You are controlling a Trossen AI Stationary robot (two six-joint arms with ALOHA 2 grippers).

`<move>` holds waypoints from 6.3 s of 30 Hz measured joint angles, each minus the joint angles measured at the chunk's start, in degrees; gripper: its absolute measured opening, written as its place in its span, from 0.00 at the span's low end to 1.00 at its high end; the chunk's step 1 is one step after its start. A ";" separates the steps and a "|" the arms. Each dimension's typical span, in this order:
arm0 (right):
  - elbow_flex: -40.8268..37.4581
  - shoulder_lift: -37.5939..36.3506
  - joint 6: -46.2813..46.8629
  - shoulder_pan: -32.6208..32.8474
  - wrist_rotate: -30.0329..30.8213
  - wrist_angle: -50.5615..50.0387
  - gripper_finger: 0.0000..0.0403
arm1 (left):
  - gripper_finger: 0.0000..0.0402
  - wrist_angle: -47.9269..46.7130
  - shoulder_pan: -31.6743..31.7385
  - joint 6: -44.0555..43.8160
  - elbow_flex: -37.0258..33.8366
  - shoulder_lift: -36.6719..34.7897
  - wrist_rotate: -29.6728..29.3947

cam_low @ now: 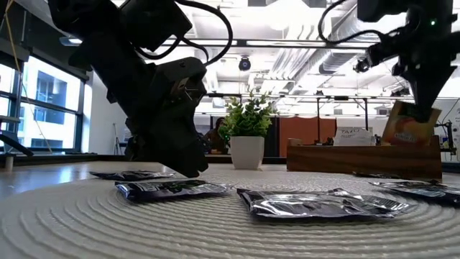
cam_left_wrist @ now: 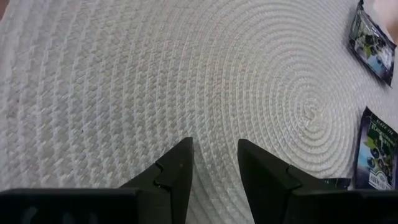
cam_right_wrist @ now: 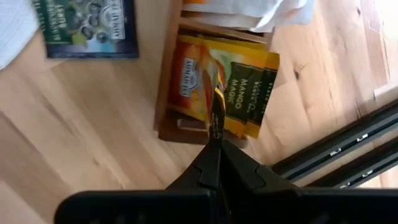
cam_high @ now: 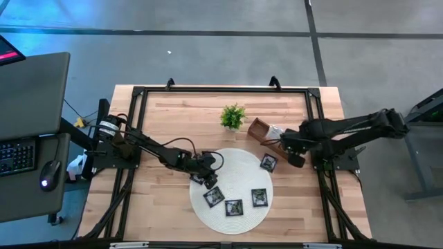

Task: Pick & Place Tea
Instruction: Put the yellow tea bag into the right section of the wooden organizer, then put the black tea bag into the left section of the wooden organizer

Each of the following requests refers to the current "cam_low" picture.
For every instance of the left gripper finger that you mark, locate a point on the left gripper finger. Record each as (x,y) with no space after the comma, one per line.
(142,144)
(183,144)

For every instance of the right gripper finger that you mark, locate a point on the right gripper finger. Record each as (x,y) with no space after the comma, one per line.
(427,93)

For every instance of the orange peach tea packet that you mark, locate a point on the orange peach tea packet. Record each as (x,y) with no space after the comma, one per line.
(402,129)

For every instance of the white paper card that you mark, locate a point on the white paper card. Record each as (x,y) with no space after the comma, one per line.
(354,138)

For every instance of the brown wooden organiser box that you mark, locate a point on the brown wooden organiser box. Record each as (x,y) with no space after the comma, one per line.
(359,162)

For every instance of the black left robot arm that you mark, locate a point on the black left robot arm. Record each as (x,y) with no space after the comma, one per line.
(97,54)

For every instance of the person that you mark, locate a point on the person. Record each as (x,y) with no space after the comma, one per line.
(215,138)

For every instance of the black background stand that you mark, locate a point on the black background stand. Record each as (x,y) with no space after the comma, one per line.
(449,140)

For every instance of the green potted artificial plant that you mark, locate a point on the green potted artificial plant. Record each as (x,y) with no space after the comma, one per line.
(247,151)

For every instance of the large glass window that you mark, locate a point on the large glass window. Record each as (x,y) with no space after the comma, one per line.
(54,108)

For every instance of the white round woven placemat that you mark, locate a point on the white round woven placemat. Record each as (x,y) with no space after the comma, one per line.
(230,237)

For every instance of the orange office partition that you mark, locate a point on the orange office partition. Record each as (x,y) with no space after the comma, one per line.
(305,131)

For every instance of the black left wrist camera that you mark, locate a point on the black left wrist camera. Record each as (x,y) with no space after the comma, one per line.
(154,21)

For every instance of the black mounted camera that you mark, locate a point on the black mounted camera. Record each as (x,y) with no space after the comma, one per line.
(361,65)

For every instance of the round black overhead camera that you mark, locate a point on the round black overhead camera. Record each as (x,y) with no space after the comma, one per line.
(244,64)

